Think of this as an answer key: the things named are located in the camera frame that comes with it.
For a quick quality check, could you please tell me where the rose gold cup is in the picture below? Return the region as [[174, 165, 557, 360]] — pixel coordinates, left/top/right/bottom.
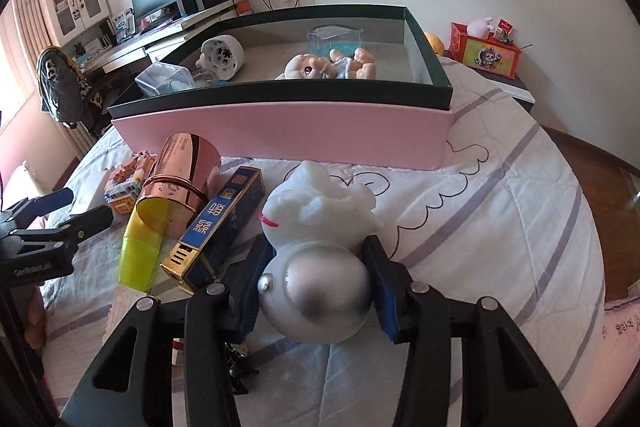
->
[[137, 132, 222, 238]]

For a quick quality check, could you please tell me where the blue white carton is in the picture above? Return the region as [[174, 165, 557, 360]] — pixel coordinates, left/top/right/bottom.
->
[[112, 9, 136, 42]]

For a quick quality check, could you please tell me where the pink bedding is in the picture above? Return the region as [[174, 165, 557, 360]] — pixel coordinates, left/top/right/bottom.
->
[[597, 294, 640, 427]]

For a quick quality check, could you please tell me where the white glass-door cabinet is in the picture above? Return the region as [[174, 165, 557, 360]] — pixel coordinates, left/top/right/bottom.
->
[[39, 0, 111, 48]]

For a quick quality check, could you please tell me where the clear plastic box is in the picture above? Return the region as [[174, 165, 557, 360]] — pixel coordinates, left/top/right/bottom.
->
[[135, 62, 198, 96]]

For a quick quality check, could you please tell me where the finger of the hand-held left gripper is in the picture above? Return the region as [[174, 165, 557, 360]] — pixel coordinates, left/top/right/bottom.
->
[[12, 204, 115, 259], [0, 187, 75, 229]]

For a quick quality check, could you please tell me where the red toy box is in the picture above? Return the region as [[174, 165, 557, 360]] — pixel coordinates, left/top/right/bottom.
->
[[449, 22, 525, 79]]

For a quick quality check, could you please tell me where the small clear ornament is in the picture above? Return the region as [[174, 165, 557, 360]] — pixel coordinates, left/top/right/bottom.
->
[[192, 68, 221, 90]]

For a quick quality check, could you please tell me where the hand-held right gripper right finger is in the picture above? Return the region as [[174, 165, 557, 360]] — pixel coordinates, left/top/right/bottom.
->
[[361, 236, 578, 427]]

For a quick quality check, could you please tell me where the blue gold box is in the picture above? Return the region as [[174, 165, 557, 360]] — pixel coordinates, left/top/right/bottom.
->
[[160, 166, 266, 295]]

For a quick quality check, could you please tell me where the baby doll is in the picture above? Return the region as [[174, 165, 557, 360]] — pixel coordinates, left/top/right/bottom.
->
[[277, 48, 378, 81]]

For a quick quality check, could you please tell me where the pink storage box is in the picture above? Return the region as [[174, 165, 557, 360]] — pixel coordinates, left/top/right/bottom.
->
[[107, 4, 453, 172]]

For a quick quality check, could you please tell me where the black office chair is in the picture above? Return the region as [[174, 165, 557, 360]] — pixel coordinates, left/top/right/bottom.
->
[[36, 47, 121, 142]]

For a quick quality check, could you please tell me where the person's left hand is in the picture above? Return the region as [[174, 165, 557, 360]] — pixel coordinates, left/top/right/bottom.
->
[[25, 289, 50, 350]]

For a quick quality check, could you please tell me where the pastel brick block toy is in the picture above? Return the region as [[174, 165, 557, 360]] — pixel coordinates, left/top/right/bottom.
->
[[102, 152, 161, 215]]

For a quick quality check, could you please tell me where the yellow-green plastic cup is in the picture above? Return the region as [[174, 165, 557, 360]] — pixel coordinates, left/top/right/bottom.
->
[[117, 197, 168, 293]]

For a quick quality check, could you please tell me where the white round device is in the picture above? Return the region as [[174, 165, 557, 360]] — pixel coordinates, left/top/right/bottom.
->
[[199, 33, 246, 82]]

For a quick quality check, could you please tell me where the beige curtain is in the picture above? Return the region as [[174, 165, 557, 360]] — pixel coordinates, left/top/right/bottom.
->
[[0, 0, 56, 188]]

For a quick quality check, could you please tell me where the white silver figurine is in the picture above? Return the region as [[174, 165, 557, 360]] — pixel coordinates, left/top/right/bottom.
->
[[257, 159, 376, 333]]

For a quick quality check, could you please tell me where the clear teal case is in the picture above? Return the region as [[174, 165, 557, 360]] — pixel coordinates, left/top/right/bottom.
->
[[306, 24, 370, 58]]

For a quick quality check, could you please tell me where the white striped quilt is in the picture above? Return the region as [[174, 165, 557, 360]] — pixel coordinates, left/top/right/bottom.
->
[[40, 52, 606, 427]]

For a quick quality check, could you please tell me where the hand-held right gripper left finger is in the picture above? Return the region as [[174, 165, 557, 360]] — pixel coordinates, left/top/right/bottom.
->
[[60, 234, 273, 427]]

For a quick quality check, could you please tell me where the pink plush toy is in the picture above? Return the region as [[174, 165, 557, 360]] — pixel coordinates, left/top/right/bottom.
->
[[467, 16, 496, 36]]

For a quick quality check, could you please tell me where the white desk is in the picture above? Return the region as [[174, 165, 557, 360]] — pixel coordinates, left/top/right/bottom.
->
[[75, 0, 251, 75]]

